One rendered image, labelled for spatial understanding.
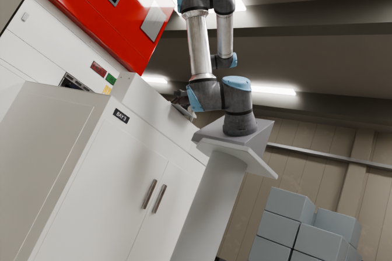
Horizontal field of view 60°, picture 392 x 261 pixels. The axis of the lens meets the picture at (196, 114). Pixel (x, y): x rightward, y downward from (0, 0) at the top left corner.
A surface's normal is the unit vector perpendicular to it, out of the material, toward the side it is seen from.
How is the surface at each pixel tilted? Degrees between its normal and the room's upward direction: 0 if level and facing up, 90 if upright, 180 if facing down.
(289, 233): 90
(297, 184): 90
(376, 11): 90
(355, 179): 90
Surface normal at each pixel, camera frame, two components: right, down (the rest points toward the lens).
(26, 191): -0.46, -0.44
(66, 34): 0.81, 0.15
